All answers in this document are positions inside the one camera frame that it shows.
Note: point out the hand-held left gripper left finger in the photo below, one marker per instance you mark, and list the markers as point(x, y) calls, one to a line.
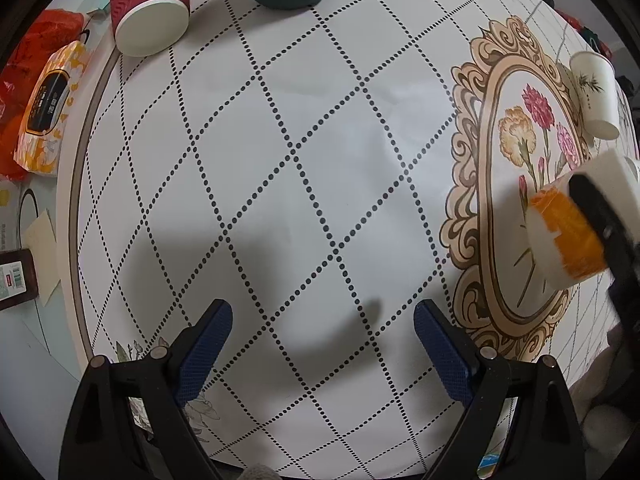
point(205, 345)

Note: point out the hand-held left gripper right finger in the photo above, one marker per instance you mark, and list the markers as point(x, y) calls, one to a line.
point(442, 345)

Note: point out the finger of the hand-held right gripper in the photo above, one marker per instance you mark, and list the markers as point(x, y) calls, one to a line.
point(597, 212)

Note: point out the orange and white paper cup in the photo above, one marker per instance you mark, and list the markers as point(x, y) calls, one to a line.
point(562, 232)

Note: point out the white paper cup plant print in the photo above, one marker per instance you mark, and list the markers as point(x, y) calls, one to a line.
point(595, 95)

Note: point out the red ribbed paper cup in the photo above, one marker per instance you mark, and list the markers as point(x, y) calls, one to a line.
point(147, 7)

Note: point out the beige paper sheet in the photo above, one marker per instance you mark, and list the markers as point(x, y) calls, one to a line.
point(45, 255)

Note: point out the brown box with label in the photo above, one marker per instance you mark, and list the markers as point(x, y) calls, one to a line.
point(15, 280)

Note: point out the white printed tablecloth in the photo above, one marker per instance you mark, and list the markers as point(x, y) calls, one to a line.
point(310, 160)

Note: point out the yellow wet wipes packet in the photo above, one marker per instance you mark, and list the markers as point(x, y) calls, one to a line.
point(50, 105)

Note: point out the orange plastic bag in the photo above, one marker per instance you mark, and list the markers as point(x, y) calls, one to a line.
point(17, 67)

